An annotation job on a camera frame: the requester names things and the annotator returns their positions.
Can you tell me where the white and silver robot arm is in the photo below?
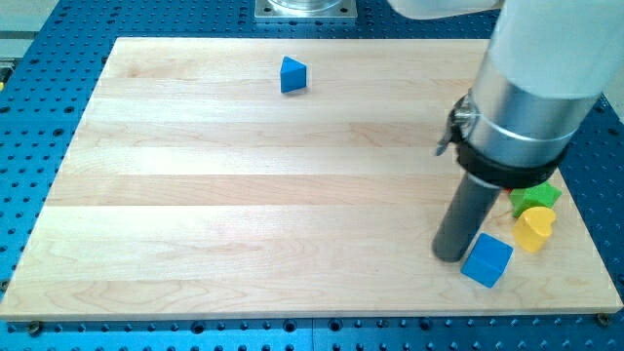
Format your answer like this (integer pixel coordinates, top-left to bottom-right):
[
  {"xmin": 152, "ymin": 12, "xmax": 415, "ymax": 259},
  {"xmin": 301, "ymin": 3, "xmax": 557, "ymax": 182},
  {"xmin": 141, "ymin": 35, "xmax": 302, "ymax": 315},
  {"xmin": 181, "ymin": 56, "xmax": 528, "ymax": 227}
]
[{"xmin": 389, "ymin": 0, "xmax": 623, "ymax": 188}]

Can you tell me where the blue triangle block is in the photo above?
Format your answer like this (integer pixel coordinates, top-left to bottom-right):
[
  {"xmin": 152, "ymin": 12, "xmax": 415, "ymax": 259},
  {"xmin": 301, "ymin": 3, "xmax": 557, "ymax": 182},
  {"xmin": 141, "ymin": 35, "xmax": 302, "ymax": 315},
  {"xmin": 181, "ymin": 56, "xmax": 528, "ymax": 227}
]
[{"xmin": 280, "ymin": 57, "xmax": 307, "ymax": 94}]

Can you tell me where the blue cube block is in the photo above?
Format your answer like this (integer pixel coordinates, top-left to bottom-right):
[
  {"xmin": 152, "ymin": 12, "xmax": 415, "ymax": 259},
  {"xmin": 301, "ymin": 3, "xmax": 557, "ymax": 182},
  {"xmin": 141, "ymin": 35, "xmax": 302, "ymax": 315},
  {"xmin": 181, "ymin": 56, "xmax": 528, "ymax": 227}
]
[{"xmin": 460, "ymin": 233, "xmax": 514, "ymax": 289}]

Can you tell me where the light wooden board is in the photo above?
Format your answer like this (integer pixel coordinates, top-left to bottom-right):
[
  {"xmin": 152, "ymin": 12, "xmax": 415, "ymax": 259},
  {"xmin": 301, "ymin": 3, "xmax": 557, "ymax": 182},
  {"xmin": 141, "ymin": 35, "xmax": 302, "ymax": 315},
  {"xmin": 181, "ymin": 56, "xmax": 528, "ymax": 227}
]
[{"xmin": 1, "ymin": 38, "xmax": 622, "ymax": 321}]

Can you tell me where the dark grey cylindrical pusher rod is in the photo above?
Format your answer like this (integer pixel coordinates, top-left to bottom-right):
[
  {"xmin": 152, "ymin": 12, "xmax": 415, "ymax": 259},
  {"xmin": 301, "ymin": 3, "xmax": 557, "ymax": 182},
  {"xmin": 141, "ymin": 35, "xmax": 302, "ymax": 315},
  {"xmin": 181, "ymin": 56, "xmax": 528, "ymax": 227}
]
[{"xmin": 432, "ymin": 173, "xmax": 501, "ymax": 262}]

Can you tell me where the yellow heart block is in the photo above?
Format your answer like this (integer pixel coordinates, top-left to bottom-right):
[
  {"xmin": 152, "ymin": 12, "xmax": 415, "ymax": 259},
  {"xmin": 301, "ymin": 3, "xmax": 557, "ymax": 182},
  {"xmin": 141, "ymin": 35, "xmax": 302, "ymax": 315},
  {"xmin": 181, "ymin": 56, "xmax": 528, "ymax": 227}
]
[{"xmin": 512, "ymin": 207, "xmax": 557, "ymax": 254}]

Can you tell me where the green star block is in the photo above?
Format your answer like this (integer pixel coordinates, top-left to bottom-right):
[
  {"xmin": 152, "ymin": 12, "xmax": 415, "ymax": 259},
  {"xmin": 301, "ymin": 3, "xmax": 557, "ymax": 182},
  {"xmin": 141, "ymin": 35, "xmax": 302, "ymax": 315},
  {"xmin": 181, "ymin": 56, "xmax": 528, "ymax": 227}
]
[{"xmin": 510, "ymin": 181, "xmax": 562, "ymax": 217}]

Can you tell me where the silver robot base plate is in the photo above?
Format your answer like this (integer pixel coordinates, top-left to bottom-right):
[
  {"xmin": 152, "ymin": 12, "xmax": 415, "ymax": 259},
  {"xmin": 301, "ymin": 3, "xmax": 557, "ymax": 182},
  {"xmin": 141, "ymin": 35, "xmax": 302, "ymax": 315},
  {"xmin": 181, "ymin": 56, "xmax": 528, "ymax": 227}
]
[{"xmin": 254, "ymin": 0, "xmax": 358, "ymax": 20}]

